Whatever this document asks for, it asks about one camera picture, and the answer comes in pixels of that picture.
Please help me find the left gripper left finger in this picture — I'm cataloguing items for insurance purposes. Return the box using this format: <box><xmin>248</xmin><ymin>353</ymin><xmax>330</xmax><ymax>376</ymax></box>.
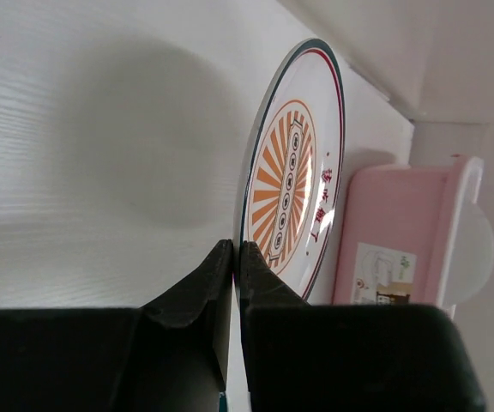
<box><xmin>142</xmin><ymin>239</ymin><xmax>233</xmax><ymax>391</ymax></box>

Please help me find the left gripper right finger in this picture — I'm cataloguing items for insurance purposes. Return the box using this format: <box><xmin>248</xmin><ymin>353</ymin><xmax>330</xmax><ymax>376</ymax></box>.
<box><xmin>239</xmin><ymin>241</ymin><xmax>309</xmax><ymax>395</ymax></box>

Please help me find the orange sunburst plate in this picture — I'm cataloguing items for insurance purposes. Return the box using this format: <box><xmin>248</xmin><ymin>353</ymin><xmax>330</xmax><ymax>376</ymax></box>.
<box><xmin>233</xmin><ymin>38</ymin><xmax>346</xmax><ymax>299</ymax></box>

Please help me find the pink white dish rack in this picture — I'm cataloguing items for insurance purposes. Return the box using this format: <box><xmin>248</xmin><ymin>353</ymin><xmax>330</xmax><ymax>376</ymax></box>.
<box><xmin>333</xmin><ymin>156</ymin><xmax>494</xmax><ymax>310</ymax></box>

